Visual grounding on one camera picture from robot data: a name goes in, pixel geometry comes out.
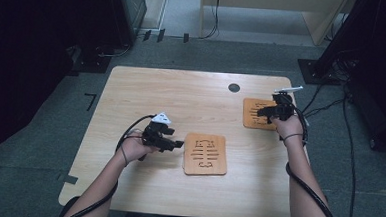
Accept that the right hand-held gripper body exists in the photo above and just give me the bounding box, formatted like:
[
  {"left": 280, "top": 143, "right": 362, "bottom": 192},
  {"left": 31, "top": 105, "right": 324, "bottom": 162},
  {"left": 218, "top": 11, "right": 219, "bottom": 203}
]
[{"left": 270, "top": 84, "right": 304, "bottom": 124}]

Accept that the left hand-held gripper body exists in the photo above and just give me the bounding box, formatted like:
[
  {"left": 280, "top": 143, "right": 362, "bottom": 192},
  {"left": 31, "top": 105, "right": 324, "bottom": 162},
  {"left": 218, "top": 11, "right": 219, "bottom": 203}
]
[{"left": 140, "top": 111, "right": 173, "bottom": 153}]

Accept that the wooden coaster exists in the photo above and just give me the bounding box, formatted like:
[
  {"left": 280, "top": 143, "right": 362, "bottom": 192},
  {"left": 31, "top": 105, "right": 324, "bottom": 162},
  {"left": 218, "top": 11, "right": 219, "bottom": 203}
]
[
  {"left": 181, "top": 131, "right": 230, "bottom": 178},
  {"left": 241, "top": 97, "right": 280, "bottom": 131}
]

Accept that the person's right hand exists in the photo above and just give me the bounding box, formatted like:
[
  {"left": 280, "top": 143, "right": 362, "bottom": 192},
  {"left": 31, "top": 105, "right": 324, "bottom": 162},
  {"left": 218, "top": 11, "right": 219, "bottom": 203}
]
[{"left": 270, "top": 113, "right": 306, "bottom": 145}]

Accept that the person's left hand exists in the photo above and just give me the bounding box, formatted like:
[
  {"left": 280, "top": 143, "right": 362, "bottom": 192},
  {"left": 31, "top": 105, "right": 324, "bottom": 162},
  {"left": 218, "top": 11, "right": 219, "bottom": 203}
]
[{"left": 117, "top": 136, "right": 159, "bottom": 167}]

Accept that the black wristband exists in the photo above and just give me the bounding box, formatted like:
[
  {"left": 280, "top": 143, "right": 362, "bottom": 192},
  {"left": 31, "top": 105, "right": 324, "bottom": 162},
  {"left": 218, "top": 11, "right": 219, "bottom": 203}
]
[
  {"left": 119, "top": 144, "right": 131, "bottom": 168},
  {"left": 281, "top": 131, "right": 305, "bottom": 142}
]

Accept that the dark round table grommet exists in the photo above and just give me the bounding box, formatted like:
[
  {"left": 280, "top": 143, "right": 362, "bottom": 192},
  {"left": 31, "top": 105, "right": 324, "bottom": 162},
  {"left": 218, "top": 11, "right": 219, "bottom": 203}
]
[{"left": 227, "top": 82, "right": 241, "bottom": 94}]

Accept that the black tape patch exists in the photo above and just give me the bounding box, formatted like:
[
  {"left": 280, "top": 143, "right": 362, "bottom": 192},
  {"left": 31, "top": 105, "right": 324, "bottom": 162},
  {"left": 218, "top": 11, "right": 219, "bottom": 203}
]
[{"left": 57, "top": 173, "right": 79, "bottom": 186}]

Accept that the black cabinet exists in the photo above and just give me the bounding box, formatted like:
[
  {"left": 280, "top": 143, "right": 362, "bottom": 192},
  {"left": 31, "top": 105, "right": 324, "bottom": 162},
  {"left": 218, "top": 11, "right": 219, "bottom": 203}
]
[{"left": 102, "top": 0, "right": 149, "bottom": 50}]

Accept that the black stand base plate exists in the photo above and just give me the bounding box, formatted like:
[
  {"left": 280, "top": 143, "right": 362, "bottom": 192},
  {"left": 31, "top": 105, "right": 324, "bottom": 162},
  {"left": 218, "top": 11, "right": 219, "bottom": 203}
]
[
  {"left": 68, "top": 45, "right": 112, "bottom": 75},
  {"left": 296, "top": 58, "right": 344, "bottom": 87}
]

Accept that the long black floor cable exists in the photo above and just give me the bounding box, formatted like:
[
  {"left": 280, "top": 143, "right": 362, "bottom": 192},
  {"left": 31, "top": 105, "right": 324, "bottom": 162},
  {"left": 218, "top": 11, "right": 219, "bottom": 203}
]
[{"left": 336, "top": 82, "right": 363, "bottom": 217}]

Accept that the black hanging desk cable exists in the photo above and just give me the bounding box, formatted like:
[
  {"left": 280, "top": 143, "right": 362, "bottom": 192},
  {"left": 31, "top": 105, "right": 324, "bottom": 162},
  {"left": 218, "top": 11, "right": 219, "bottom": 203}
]
[{"left": 202, "top": 0, "right": 222, "bottom": 41}]

